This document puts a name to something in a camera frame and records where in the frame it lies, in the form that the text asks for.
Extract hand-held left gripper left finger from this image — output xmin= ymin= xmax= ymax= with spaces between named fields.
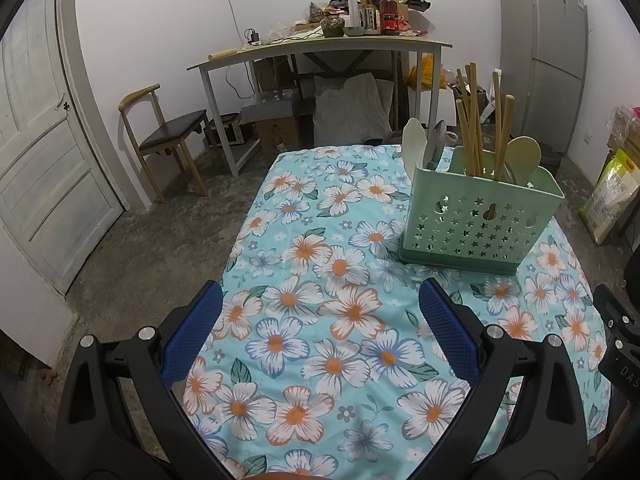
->
xmin=55 ymin=279 xmax=236 ymax=480

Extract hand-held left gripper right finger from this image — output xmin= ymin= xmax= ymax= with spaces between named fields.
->
xmin=400 ymin=277 xmax=589 ymax=480

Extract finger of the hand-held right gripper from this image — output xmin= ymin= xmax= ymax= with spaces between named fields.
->
xmin=593 ymin=284 xmax=629 ymax=325

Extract green perforated utensil holder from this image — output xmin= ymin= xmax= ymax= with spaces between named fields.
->
xmin=398 ymin=145 xmax=566 ymax=276

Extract stainless steel utensil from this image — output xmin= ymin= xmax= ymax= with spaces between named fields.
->
xmin=425 ymin=120 xmax=449 ymax=171

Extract pale plastic soup spoon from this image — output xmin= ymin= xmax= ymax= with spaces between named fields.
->
xmin=402 ymin=117 xmax=429 ymax=170

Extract bundle of bamboo chopsticks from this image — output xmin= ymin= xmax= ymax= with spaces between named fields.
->
xmin=454 ymin=62 xmax=516 ymax=182

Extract yellow green rice bag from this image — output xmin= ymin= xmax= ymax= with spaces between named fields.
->
xmin=578 ymin=147 xmax=640 ymax=246

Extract floral blue tablecloth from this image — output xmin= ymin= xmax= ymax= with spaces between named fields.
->
xmin=182 ymin=144 xmax=614 ymax=480

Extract white spoons in holder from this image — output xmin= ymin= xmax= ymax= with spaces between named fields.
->
xmin=504 ymin=136 xmax=543 ymax=182

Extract wooden chair with dark seat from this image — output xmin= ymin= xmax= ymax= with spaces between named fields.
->
xmin=118 ymin=83 xmax=214 ymax=205

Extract small low stool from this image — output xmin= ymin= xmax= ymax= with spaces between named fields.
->
xmin=207 ymin=112 xmax=257 ymax=149

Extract brown cardboard box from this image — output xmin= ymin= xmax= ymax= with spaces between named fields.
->
xmin=256 ymin=115 xmax=302 ymax=155

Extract white panelled door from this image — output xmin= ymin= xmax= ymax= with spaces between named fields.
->
xmin=0 ymin=0 xmax=126 ymax=297

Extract grey plastic-wrapped box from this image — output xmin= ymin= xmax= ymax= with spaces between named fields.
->
xmin=240 ymin=89 xmax=300 ymax=124

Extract grey sack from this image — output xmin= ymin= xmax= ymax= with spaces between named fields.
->
xmin=312 ymin=72 xmax=394 ymax=144

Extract grey refrigerator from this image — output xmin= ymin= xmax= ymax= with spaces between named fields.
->
xmin=496 ymin=0 xmax=590 ymax=157

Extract yellow plastic bag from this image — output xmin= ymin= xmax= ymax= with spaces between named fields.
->
xmin=404 ymin=54 xmax=444 ymax=92

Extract white-legged desk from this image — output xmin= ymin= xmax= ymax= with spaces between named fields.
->
xmin=187 ymin=37 xmax=454 ymax=179

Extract red plastic bottle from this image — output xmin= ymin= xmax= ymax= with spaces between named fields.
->
xmin=378 ymin=0 xmax=400 ymax=37

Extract glass jar with brown contents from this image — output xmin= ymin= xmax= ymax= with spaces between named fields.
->
xmin=321 ymin=15 xmax=347 ymax=39

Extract white wall cable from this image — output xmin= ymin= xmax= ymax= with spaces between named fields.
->
xmin=222 ymin=0 xmax=252 ymax=47

